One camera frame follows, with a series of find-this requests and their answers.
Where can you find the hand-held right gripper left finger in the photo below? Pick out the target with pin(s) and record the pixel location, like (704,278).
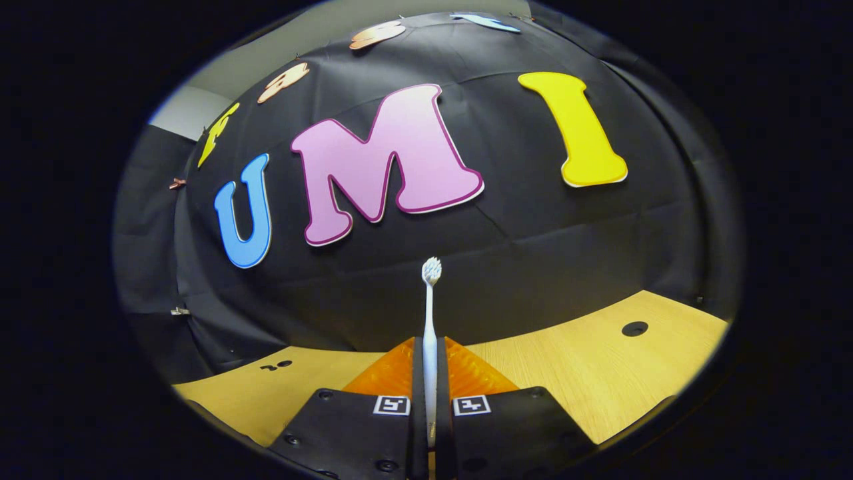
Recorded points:
(346,426)

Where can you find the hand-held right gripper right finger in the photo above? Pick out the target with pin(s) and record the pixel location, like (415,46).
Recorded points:
(506,426)

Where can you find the light blue toothbrush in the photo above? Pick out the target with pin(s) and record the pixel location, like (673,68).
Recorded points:
(430,360)

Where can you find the wooden desktop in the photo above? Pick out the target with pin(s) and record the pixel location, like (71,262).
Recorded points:
(600,373)

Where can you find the black backdrop cloth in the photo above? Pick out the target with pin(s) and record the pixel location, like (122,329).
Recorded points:
(533,233)

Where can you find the red clip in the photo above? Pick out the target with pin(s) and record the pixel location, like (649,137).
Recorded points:
(176,182)

